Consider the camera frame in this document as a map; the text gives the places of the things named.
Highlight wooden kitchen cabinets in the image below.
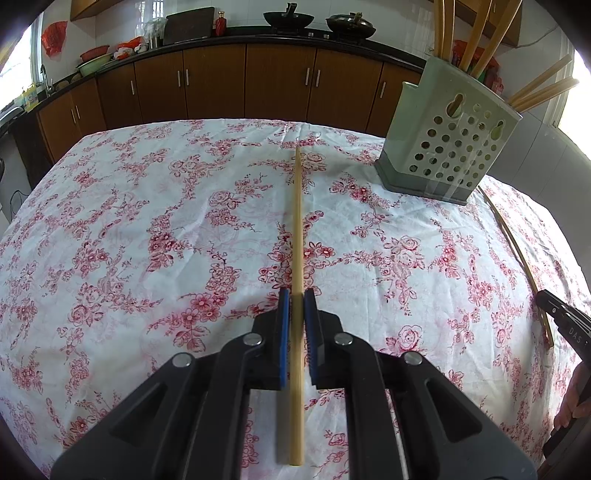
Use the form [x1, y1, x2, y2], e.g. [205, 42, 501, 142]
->
[10, 44, 422, 168]
[70, 0, 121, 22]

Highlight lower wooden kitchen cabinets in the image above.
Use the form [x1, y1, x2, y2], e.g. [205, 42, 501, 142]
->
[10, 44, 422, 168]

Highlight upper wooden kitchen cabinets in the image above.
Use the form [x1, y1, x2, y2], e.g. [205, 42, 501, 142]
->
[70, 0, 121, 22]

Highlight red white plastic bag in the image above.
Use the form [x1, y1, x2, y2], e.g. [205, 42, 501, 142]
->
[113, 36, 147, 60]

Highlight dark cutting board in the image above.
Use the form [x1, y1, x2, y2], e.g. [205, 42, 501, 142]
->
[163, 7, 215, 45]

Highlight black wok left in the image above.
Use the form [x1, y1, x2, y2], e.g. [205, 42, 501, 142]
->
[263, 2, 315, 31]

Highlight window left side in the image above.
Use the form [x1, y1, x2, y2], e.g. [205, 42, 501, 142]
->
[1, 14, 43, 108]

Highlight black wok right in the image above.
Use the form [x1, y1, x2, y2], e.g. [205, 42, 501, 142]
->
[325, 12, 376, 40]

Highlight green and red basins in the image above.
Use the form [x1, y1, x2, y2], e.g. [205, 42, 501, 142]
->
[76, 45, 112, 77]

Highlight red bag condiment bottles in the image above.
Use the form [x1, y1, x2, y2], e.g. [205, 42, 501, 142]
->
[450, 38, 507, 96]

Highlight person's right hand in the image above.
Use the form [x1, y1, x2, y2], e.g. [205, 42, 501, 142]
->
[553, 362, 591, 430]

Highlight wooden chopstick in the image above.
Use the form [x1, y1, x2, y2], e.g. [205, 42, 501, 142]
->
[290, 147, 304, 466]
[478, 187, 555, 349]
[459, 0, 493, 72]
[471, 0, 522, 78]
[513, 77, 579, 113]
[433, 0, 446, 58]
[507, 54, 573, 105]
[442, 0, 456, 63]

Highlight window right side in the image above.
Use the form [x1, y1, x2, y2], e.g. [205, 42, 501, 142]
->
[552, 33, 590, 158]

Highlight green perforated utensil holder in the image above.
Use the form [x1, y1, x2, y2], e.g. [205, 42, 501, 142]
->
[375, 57, 522, 205]

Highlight floral red white tablecloth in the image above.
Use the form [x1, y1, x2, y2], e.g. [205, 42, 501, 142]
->
[1, 120, 590, 475]

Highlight black kitchen countertop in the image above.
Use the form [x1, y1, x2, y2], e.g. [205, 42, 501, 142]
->
[1, 27, 426, 133]

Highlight black wok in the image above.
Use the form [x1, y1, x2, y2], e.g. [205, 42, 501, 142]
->
[325, 12, 376, 40]
[263, 2, 315, 31]

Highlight yellow detergent bottle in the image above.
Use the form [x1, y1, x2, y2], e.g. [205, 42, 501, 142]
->
[22, 86, 39, 112]

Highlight red hanging plastic bag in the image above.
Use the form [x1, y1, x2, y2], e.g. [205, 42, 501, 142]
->
[41, 21, 68, 58]

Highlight window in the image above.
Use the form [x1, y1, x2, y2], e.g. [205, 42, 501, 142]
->
[1, 14, 43, 108]
[552, 33, 590, 158]

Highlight red bottle on counter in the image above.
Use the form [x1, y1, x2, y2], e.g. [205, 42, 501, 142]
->
[214, 11, 228, 37]

